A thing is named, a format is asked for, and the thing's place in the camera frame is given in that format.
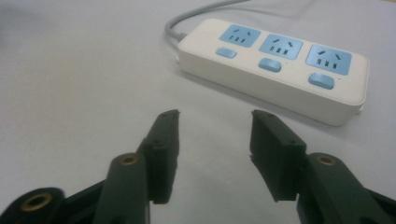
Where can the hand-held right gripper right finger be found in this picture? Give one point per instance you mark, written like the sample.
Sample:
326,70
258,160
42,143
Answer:
299,168

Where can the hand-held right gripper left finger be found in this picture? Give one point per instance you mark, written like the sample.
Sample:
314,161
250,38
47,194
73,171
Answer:
146,168

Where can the white power strip blue sockets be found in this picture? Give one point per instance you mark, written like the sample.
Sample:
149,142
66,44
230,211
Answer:
277,68

